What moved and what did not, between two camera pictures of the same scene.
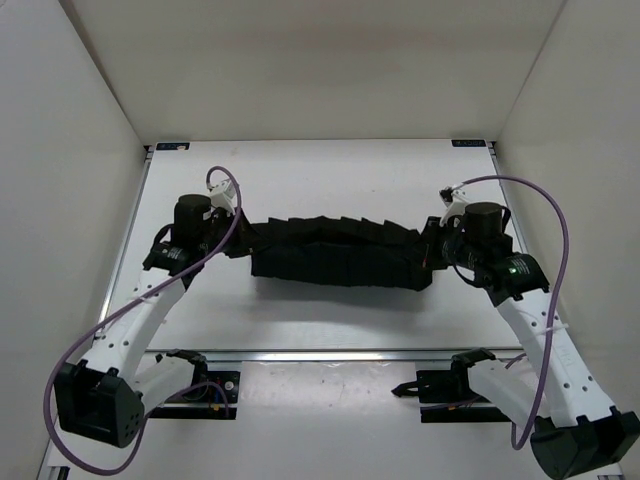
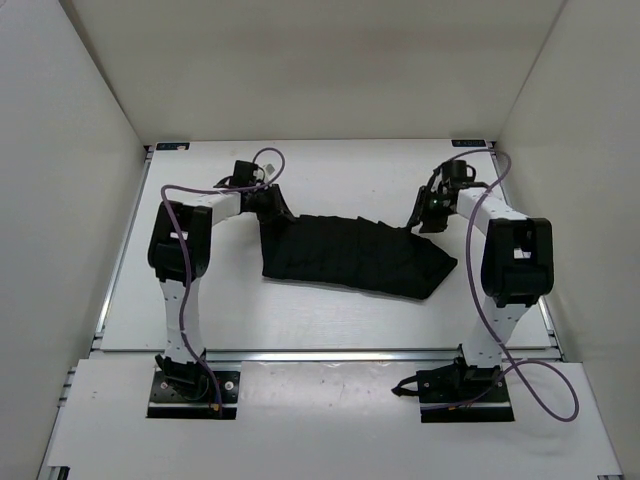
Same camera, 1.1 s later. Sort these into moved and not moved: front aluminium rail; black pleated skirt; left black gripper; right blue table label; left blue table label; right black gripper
Moved: right black gripper; black pleated skirt; left black gripper
Not moved: left blue table label; right blue table label; front aluminium rail
